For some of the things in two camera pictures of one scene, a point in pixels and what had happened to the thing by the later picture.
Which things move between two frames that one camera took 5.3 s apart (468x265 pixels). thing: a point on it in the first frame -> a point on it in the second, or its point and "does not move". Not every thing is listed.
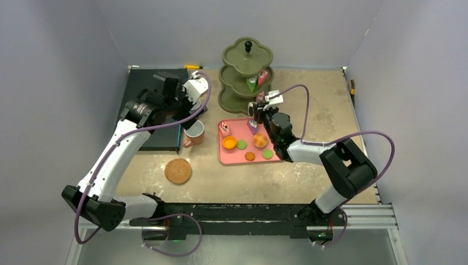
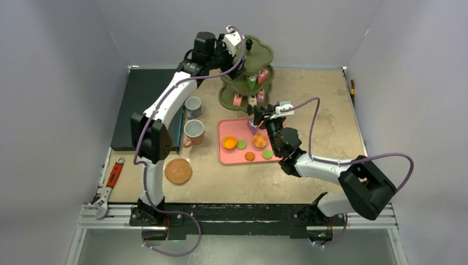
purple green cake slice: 252,82 does not move
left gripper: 189,104 -> 221,46
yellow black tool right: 352,90 does not move
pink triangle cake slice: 262,76 does not move
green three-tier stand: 245,72 does not move
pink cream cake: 260,98 does not move
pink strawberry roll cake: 224,130 -> 237,100
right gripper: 258,111 does not move
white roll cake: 252,125 -> 252,100
